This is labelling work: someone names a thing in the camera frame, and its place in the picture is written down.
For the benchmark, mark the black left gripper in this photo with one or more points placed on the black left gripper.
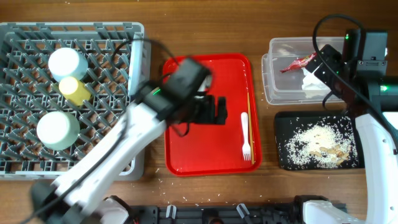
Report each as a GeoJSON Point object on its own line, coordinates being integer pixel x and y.
{"type": "Point", "coordinates": [205, 102]}

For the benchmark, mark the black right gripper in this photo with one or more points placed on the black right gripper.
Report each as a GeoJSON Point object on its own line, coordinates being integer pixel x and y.
{"type": "Point", "coordinates": [323, 71]}

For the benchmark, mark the white paper napkin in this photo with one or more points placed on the white paper napkin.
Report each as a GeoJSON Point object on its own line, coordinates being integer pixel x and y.
{"type": "Point", "coordinates": [311, 82]}

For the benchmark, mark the red snack wrapper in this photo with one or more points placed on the red snack wrapper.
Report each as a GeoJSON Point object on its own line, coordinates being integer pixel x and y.
{"type": "Point", "coordinates": [299, 63]}

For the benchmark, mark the large light blue plate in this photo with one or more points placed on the large light blue plate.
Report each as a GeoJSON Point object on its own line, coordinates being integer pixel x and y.
{"type": "Point", "coordinates": [135, 65]}

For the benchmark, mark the wooden chopstick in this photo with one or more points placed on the wooden chopstick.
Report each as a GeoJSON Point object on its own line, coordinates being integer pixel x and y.
{"type": "Point", "coordinates": [250, 130]}

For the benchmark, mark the white plastic fork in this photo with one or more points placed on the white plastic fork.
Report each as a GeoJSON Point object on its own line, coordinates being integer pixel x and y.
{"type": "Point", "coordinates": [246, 149]}

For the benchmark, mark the yellow plastic cup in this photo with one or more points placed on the yellow plastic cup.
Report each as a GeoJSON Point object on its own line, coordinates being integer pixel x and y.
{"type": "Point", "coordinates": [74, 90]}

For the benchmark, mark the small light blue bowl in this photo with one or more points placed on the small light blue bowl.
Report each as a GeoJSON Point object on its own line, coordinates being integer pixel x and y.
{"type": "Point", "coordinates": [67, 62]}

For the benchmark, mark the green bowl with food scraps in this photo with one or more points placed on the green bowl with food scraps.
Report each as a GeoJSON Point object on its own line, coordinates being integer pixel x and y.
{"type": "Point", "coordinates": [58, 130]}

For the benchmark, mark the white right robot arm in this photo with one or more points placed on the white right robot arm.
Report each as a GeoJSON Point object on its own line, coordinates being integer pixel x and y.
{"type": "Point", "coordinates": [357, 75]}

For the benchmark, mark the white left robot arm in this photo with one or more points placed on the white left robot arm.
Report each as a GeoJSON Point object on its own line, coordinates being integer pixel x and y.
{"type": "Point", "coordinates": [77, 196]}

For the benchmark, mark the clear plastic waste bin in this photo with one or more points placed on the clear plastic waste bin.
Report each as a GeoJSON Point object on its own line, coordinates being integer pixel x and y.
{"type": "Point", "coordinates": [286, 88]}

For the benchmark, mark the grey plastic dishwasher rack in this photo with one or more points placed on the grey plastic dishwasher rack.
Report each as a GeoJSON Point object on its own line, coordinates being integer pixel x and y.
{"type": "Point", "coordinates": [29, 91]}

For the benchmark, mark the red plastic serving tray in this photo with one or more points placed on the red plastic serving tray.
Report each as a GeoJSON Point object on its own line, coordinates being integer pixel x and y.
{"type": "Point", "coordinates": [217, 149]}

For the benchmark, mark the black plastic tray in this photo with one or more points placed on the black plastic tray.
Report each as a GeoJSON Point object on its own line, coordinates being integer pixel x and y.
{"type": "Point", "coordinates": [281, 124]}

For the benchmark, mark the spilled rice and food scraps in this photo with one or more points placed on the spilled rice and food scraps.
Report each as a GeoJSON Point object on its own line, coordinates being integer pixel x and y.
{"type": "Point", "coordinates": [320, 143]}

